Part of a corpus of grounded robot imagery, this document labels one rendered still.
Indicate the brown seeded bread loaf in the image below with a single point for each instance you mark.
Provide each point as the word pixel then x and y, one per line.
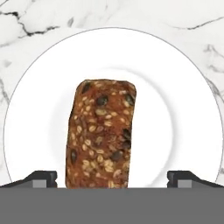
pixel 100 137

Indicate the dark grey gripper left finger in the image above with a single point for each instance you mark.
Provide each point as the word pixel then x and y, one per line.
pixel 43 178

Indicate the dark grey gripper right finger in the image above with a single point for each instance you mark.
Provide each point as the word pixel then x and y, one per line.
pixel 180 178

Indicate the white round plate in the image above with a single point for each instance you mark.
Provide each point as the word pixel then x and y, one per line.
pixel 163 96

